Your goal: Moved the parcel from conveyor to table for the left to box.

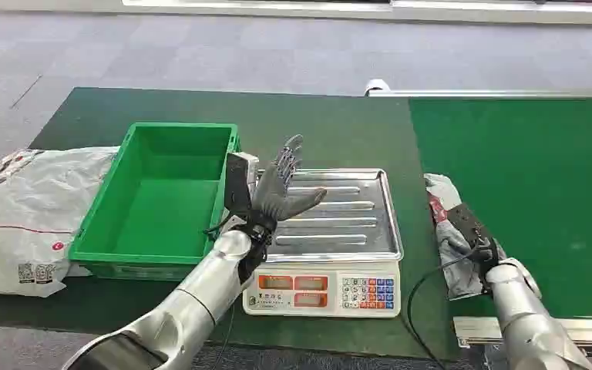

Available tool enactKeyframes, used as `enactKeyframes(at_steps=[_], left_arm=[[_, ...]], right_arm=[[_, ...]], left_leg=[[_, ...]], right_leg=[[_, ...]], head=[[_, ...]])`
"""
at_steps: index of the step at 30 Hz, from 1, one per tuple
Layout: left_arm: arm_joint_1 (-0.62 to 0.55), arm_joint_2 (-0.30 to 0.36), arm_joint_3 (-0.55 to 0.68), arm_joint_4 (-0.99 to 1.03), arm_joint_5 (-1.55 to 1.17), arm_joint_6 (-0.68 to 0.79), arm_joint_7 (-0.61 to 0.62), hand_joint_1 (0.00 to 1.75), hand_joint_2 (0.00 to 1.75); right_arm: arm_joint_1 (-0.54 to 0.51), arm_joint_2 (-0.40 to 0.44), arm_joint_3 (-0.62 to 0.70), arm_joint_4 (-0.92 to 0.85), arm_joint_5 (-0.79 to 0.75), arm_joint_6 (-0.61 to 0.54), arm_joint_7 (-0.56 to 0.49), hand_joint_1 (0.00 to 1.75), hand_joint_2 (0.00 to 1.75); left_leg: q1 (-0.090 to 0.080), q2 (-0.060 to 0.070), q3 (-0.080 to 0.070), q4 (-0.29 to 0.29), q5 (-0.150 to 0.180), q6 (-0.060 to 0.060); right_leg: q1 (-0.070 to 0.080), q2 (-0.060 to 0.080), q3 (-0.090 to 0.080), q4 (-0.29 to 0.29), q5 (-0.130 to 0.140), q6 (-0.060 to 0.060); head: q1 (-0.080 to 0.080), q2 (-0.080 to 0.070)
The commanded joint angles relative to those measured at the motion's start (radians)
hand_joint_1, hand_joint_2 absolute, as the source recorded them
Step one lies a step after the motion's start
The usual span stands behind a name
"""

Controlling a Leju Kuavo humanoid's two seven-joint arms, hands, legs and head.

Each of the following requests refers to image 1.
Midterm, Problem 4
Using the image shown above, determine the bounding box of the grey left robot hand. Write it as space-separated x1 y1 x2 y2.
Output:
248 134 328 222

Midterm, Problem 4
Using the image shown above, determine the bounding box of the grey parcel bag red picture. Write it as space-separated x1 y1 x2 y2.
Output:
422 173 507 301

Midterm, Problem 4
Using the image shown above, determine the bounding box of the ribbed steel scale tray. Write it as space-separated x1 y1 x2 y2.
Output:
256 167 405 264

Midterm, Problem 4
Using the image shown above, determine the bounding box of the white electronic scale with keypad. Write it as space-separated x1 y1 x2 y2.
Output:
242 254 402 319

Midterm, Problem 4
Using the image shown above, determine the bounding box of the green plastic crate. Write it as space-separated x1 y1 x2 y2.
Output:
67 121 241 282

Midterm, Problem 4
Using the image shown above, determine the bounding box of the white conveyor roller end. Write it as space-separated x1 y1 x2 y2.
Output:
364 78 392 96

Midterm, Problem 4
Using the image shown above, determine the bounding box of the white window sill ledge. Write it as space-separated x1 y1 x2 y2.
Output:
121 0 592 26

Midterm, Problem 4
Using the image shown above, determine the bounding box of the large white printed parcel bag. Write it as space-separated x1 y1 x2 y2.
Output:
0 146 121 299

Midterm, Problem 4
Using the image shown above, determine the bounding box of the bright green conveyor belt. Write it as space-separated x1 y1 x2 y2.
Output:
409 96 592 321

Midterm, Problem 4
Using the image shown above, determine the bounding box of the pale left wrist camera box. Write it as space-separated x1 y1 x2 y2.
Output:
224 151 261 216

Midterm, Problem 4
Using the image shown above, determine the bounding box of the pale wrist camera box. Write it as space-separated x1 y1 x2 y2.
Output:
446 202 500 262
224 151 261 216

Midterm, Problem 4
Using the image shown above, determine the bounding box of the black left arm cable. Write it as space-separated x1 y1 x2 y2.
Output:
203 217 236 237

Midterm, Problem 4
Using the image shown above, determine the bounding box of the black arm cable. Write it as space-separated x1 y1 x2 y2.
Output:
405 249 487 370
203 217 236 237

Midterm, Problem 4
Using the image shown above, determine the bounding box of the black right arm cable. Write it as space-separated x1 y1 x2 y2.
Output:
405 249 487 370

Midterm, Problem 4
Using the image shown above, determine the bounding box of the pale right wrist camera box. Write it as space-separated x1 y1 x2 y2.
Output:
446 202 500 262

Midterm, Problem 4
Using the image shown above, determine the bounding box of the aluminium conveyor frame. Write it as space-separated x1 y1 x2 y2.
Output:
365 87 592 358

